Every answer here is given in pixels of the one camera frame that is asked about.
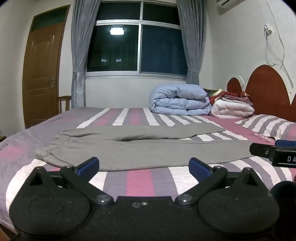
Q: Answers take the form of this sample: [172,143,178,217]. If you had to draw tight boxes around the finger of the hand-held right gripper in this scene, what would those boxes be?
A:
[249,142,276,159]
[275,139,296,147]

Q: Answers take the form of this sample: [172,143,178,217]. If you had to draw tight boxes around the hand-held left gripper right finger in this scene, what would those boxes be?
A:
[175,158,263,206]

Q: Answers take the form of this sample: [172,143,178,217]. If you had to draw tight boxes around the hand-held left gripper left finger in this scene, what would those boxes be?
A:
[24,157,114,206]

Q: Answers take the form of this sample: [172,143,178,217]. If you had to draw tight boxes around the grey pants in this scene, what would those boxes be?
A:
[35,125,277,172]

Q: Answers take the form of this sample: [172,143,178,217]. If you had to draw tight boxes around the striped pillow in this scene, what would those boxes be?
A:
[234,114,296,142]

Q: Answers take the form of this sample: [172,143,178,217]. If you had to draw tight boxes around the folded white blanket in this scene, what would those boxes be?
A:
[209,97,255,119]

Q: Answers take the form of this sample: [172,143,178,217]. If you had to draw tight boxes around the striped pink bed sheet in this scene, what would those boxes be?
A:
[0,107,296,235]

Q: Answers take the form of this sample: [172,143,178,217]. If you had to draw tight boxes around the red wooden headboard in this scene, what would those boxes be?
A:
[226,64,296,122]

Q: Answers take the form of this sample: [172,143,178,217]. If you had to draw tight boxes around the pile of red clothes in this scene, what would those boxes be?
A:
[206,88,254,104]

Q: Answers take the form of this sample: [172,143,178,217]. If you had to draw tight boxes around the folded blue duvet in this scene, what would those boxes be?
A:
[149,84,213,116]

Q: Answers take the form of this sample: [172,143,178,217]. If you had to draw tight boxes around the wooden chair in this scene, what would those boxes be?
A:
[57,95,72,114]

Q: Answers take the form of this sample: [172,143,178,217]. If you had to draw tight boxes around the brown wooden door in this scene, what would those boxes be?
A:
[22,4,71,129]

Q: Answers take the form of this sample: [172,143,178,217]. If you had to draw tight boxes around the grey curtain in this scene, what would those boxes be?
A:
[70,0,102,108]
[176,0,208,86]

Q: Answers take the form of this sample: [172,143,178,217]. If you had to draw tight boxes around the sliding glass window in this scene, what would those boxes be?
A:
[86,1,188,77]

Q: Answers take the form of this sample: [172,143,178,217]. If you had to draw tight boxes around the white air conditioner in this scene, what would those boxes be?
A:
[215,0,232,9]

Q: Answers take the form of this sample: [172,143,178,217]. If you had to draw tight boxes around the white cable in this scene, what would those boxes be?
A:
[264,5,295,87]

